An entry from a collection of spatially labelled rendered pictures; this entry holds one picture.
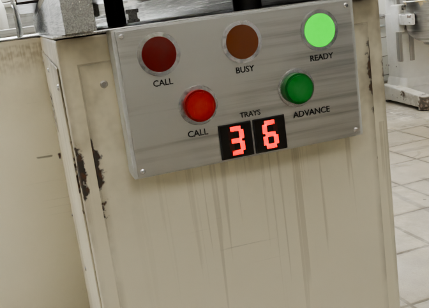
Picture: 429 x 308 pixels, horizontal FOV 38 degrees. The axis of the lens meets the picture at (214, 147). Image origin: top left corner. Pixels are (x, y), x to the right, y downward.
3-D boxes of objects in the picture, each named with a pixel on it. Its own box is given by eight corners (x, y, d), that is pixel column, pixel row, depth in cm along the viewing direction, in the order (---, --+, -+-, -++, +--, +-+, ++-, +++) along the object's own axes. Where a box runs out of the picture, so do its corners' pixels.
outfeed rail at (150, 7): (109, 23, 250) (106, 6, 249) (117, 22, 251) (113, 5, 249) (365, -6, 61) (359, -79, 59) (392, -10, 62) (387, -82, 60)
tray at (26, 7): (217, -20, 128) (216, -28, 128) (16, 5, 118) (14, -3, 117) (159, -4, 184) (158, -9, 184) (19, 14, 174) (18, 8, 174)
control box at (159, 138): (129, 173, 61) (105, 30, 58) (348, 129, 67) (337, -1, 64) (135, 181, 58) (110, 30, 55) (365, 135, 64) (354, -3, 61)
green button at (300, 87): (281, 104, 62) (278, 74, 61) (308, 99, 62) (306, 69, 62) (287, 106, 60) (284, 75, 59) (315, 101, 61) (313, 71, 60)
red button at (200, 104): (183, 122, 59) (179, 91, 58) (213, 117, 60) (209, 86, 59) (187, 124, 58) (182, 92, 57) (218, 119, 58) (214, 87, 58)
